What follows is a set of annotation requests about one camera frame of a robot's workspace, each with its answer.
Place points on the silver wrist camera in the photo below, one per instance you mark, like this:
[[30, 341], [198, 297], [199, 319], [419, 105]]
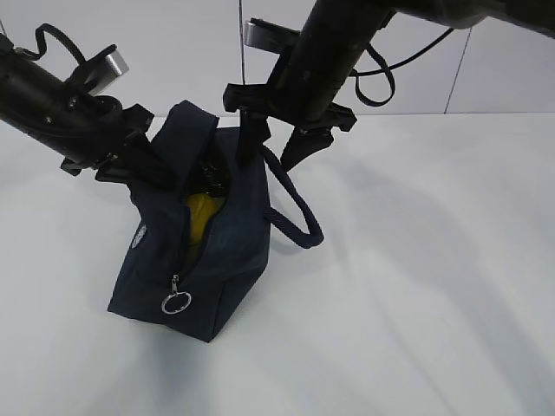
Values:
[[99, 72], [266, 36]]

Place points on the yellow lemon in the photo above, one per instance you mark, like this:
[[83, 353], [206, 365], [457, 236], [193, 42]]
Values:
[[202, 208]]

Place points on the navy blue lunch bag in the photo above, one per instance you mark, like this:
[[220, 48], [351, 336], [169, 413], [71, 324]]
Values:
[[156, 284]]

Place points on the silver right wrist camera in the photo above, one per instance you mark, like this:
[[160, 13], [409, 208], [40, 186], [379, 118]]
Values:
[[266, 36]]

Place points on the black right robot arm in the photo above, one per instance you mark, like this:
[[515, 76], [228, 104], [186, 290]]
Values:
[[314, 62]]

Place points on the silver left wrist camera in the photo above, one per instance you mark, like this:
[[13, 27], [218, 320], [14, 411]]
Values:
[[99, 72]]

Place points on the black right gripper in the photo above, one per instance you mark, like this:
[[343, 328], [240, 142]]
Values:
[[255, 102]]

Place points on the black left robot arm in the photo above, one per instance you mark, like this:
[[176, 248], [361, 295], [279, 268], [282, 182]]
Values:
[[90, 130]]

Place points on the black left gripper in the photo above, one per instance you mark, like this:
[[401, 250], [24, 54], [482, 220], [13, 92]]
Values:
[[122, 154]]

